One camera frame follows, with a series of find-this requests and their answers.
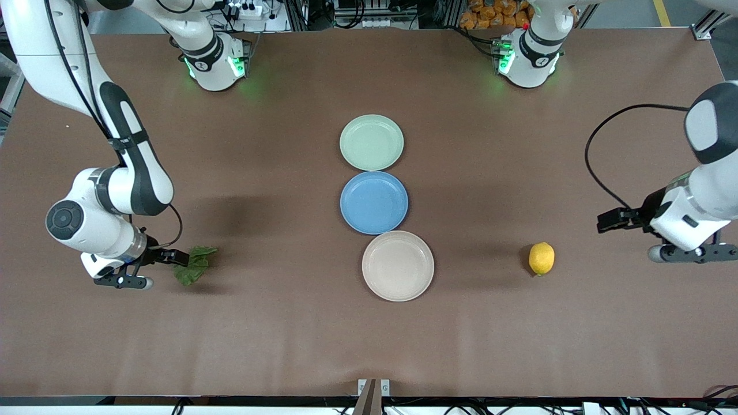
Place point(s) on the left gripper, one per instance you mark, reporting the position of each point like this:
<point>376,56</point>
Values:
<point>650,211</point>

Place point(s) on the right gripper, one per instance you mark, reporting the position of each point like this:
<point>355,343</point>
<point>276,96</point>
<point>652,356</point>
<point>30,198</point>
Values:
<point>154,252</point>

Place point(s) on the green lettuce leaf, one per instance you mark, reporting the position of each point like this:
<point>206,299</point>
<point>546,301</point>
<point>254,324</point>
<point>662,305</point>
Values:
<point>196,268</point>

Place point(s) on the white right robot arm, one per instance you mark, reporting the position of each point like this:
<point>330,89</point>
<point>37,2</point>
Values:
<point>144,173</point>

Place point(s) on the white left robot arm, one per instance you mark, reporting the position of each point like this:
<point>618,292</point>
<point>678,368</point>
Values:
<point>715,190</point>

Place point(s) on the yellow lemon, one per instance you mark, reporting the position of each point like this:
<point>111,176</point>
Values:
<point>541,259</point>

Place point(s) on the blue round plate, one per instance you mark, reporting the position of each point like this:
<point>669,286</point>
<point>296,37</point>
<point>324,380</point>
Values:
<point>374,203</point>

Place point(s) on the beige round plate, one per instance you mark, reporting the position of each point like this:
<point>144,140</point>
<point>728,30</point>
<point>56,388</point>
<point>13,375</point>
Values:
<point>398,266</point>

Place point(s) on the grey metal rack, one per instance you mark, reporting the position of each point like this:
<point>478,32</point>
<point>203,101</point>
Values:
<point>8,92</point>

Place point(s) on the light green round plate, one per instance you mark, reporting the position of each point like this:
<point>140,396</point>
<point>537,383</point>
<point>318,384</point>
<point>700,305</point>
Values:
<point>372,142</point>

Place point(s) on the bag of orange fruit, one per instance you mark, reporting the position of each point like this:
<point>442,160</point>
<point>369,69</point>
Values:
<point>490,12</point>

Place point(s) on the white power strip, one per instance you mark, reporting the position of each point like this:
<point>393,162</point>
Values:
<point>248,10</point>

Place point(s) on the aluminium frame profile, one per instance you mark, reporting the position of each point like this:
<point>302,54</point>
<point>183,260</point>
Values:
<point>710,24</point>

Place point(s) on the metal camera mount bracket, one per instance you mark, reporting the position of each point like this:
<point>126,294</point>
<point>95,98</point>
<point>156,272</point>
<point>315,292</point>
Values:
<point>373,395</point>

